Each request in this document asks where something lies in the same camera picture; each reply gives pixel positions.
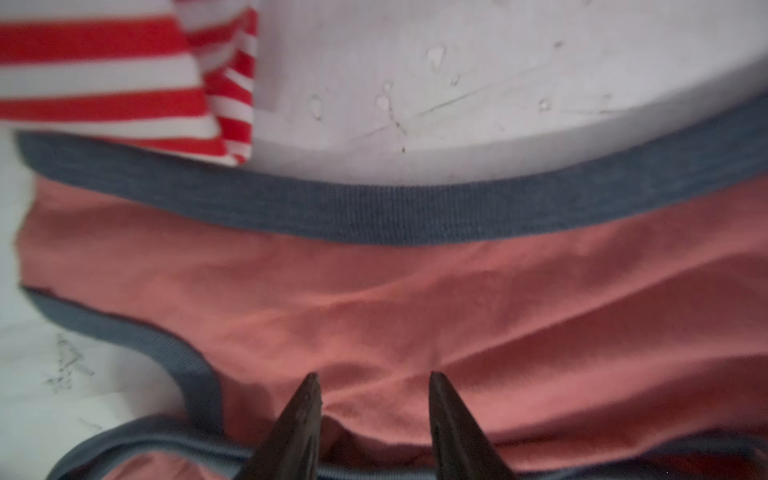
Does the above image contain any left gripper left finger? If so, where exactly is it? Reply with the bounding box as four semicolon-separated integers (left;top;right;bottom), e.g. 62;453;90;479
234;373;322;480

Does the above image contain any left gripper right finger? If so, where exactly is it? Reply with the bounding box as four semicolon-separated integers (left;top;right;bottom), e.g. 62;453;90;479
428;372;516;480

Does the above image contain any red tank top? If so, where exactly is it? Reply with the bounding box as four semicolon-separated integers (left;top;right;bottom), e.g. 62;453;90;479
16;95;767;479

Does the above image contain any red white striped folded top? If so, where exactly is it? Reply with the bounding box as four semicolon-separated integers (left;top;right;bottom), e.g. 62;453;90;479
1;0;258;166

